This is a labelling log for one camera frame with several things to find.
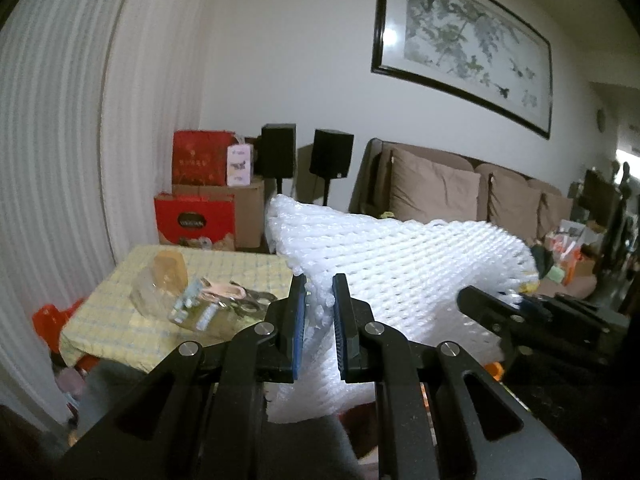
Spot framed ink painting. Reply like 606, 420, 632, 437
371, 0, 553, 141

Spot red box with oval label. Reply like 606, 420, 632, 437
153, 192, 237, 251

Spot dark wooden cabinet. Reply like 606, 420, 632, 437
575, 160, 631, 306

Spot red plastic stool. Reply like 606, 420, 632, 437
32, 299, 86, 361

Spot white foam net sheet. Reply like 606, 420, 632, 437
264, 194, 541, 423

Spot red patterned gift box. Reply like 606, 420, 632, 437
172, 130, 236, 188

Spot small brown sofa cushion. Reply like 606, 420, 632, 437
537, 192, 576, 238

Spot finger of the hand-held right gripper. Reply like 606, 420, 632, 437
517, 294, 601, 323
457, 285, 526, 348

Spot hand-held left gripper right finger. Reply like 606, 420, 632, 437
332, 273, 583, 480

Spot medium brown sofa cushion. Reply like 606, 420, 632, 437
487, 172, 543, 238

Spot brown cardboard box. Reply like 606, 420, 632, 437
172, 177, 266, 251

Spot yellow checked tablecloth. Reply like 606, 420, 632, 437
59, 245, 296, 376

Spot black speaker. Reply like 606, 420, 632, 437
310, 129, 355, 179
260, 123, 297, 179

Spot white orange paper bag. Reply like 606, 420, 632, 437
545, 220, 606, 286

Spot brown sofa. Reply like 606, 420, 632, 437
348, 137, 601, 301

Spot white pink small box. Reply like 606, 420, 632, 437
226, 144, 253, 187

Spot white curtain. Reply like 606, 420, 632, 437
0, 0, 166, 436

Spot clear plastic bag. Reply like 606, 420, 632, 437
129, 265, 201, 331

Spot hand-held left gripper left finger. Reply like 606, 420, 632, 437
55, 274, 308, 480

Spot large brown sofa cushion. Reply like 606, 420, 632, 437
389, 147, 482, 225

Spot pink hair clip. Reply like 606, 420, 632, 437
202, 280, 248, 303

